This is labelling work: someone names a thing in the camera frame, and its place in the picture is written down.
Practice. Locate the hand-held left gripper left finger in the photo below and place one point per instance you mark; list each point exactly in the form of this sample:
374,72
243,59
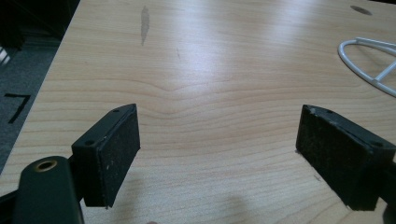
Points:
106,158

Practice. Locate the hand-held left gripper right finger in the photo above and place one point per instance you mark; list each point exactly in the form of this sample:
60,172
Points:
339,155

